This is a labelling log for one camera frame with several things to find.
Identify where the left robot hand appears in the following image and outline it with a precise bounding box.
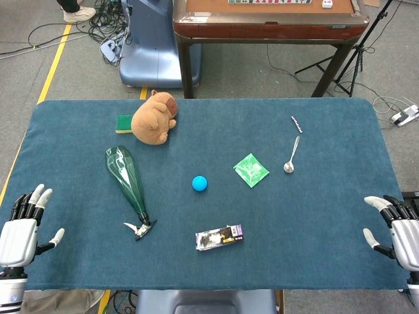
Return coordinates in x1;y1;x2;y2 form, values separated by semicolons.
0;183;65;268

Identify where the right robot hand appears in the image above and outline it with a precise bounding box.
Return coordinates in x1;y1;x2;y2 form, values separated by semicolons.
362;195;419;271

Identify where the green spray bottle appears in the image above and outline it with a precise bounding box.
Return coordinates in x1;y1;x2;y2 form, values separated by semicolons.
105;145;158;241

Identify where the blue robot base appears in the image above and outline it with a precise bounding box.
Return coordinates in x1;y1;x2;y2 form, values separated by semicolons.
118;0;202;89

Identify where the black device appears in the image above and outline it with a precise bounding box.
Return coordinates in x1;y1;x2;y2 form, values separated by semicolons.
401;191;419;210

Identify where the grey-brown fabric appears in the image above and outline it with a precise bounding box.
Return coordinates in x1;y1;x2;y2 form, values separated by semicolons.
19;289;105;314

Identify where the metal spoon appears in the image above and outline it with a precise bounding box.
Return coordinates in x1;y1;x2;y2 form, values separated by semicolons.
283;135;301;174

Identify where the green and yellow sponge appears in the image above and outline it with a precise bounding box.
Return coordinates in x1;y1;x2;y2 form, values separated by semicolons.
115;114;134;135

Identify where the green sachet packet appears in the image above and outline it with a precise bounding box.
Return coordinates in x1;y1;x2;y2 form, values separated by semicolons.
232;152;270;189

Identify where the brown capybara plush toy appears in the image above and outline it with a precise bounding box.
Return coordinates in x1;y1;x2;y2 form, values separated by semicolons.
130;89;179;146

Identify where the blue table cloth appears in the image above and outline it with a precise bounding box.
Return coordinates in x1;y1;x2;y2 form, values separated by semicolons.
0;97;410;291

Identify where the black tripod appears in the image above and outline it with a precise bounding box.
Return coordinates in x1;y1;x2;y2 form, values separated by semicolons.
294;0;393;97

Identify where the purple and black carton box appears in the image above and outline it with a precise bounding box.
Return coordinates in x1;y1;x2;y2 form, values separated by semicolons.
195;224;245;252

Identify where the blue ball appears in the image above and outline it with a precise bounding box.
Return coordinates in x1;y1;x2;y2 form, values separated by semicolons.
191;175;208;192

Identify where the grey-blue robot torso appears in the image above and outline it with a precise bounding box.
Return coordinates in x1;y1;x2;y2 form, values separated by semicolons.
135;289;278;314

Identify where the white power strip with plugs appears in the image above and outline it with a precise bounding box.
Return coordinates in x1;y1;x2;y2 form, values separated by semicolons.
100;38;124;61

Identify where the person in black trousers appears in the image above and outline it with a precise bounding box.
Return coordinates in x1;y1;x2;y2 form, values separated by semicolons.
55;0;97;24

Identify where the brown mahjong table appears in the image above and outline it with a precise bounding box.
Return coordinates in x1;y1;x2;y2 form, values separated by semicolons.
172;0;370;99

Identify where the row of face-up mahjong tiles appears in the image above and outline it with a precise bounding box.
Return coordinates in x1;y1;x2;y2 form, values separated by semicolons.
228;0;312;5

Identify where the white cable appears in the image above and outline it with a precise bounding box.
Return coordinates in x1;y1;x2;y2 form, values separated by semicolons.
372;96;419;124

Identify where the black cable bundle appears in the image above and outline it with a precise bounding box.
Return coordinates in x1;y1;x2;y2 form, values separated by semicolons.
88;0;132;68

